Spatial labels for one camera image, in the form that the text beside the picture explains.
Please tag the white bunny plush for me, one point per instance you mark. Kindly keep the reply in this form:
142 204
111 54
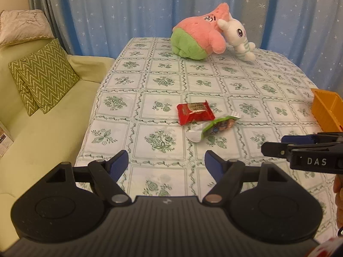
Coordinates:
237 32

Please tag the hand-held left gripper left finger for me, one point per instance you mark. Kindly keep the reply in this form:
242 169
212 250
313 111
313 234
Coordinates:
119 166

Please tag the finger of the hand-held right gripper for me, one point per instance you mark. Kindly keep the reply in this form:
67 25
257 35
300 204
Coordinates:
276 149
297 139

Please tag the orange plastic basket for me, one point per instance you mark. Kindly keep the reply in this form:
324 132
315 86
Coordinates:
325 109

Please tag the dark red picture snack packet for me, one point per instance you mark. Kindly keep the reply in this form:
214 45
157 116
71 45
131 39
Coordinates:
195 112

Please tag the red white printed item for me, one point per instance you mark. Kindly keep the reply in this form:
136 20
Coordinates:
327 250

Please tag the green white nut bag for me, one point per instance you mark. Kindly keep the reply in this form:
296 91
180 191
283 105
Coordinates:
217 125

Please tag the green zigzag pillow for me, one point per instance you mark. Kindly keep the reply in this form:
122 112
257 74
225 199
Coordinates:
48 72
18 83

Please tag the person's right hand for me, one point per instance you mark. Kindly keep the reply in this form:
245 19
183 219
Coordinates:
339 203

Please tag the blue star curtain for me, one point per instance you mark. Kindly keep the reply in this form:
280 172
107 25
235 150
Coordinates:
120 10

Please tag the printed booklet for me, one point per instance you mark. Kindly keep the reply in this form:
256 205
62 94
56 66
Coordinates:
5 139

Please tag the beige marbled pillow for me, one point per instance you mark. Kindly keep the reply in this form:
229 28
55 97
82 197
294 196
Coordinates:
21 24

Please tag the pink green star plush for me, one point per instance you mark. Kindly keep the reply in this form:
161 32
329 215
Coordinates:
198 32

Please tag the pale green sofa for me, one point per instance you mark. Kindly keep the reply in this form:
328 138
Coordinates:
53 128

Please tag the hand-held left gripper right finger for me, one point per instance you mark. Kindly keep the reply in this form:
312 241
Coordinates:
214 166

